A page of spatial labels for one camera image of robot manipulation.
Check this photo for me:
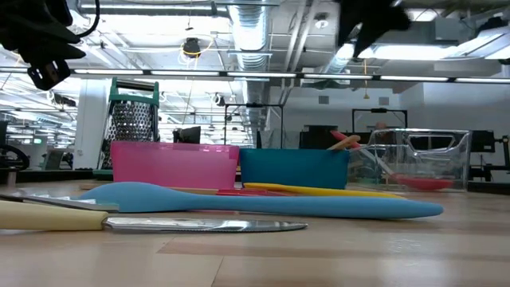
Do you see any blue plastic bin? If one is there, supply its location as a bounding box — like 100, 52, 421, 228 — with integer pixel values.
239, 147, 351, 191

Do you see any silver ribbed ventilation duct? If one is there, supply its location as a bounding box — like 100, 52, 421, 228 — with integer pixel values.
228, 0, 276, 136
318, 39, 362, 77

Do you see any teal metal box grater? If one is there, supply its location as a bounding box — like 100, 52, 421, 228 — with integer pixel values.
93, 77, 161, 180

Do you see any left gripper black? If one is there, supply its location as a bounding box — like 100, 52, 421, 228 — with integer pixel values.
0, 0, 87, 91

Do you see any black frame stand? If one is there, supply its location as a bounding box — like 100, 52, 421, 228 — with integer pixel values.
351, 108, 409, 135
223, 102, 285, 149

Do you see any yellow handled knife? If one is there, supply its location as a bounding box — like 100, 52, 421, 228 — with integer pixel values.
0, 199, 309, 234

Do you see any pink translucent plastic bin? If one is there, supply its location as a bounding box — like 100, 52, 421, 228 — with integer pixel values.
110, 140, 241, 191

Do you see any black crossbar with light strips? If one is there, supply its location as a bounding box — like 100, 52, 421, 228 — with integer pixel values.
0, 66, 510, 84

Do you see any clear plastic bin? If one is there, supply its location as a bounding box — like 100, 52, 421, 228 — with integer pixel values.
347, 128, 473, 193

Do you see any light blue silicone spoon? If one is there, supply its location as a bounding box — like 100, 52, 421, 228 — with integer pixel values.
77, 181, 445, 221

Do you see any green handled knife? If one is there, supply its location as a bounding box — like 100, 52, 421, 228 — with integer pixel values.
0, 193, 61, 203

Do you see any yellow silicone spatula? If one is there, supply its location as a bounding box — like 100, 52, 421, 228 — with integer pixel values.
243, 182, 406, 200

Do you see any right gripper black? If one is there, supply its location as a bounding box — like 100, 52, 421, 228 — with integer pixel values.
336, 0, 411, 59

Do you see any ceiling cable reel yellow cord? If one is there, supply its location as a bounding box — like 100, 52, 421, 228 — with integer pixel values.
181, 36, 216, 61

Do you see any black monitor on arm mount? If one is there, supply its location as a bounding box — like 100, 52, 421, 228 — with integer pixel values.
469, 129, 510, 183

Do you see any teal patterned handle knife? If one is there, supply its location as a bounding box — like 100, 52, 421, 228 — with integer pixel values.
23, 194, 120, 214

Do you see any grey spatula wooden handle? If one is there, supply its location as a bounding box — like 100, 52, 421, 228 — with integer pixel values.
327, 134, 362, 151

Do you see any dark tilted monitor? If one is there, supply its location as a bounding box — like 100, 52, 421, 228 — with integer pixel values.
172, 126, 202, 144

